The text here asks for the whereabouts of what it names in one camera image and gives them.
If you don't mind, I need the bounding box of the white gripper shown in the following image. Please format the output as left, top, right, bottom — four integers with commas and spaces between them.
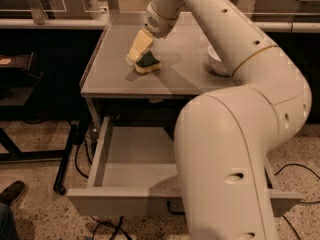
126, 3, 179, 65

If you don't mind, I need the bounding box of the green and yellow sponge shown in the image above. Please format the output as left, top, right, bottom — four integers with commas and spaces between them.
135, 51, 161, 74

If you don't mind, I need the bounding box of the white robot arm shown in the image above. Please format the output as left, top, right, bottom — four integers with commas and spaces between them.
127, 0, 312, 240

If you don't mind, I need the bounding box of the grey open top drawer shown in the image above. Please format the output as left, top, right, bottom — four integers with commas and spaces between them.
67, 119, 302, 219

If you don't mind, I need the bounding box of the grey cabinet table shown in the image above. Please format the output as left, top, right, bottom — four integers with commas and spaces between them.
81, 13, 234, 129

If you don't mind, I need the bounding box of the white ceramic bowl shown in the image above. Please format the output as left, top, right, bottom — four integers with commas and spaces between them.
207, 46, 228, 76

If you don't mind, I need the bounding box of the black side cart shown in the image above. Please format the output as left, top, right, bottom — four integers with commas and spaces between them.
0, 52, 77, 195

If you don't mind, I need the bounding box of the dark shoe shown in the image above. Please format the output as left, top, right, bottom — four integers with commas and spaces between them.
0, 181, 26, 206

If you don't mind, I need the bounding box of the blue jeans leg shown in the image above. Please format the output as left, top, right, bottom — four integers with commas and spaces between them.
0, 203, 19, 240

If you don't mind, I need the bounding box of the white horizontal rail pipe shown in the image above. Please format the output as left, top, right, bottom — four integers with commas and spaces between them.
0, 19, 320, 33

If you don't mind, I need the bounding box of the metal drawer handle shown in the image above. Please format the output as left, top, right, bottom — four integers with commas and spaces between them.
167, 201, 185, 216

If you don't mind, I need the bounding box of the black floor cable bottom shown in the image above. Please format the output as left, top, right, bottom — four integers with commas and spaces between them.
89, 215, 134, 240

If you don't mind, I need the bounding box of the black floor cable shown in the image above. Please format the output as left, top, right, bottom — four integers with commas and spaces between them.
273, 163, 320, 240
89, 215, 134, 240

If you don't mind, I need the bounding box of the black floor cable right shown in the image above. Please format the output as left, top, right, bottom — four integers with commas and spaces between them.
273, 163, 320, 240

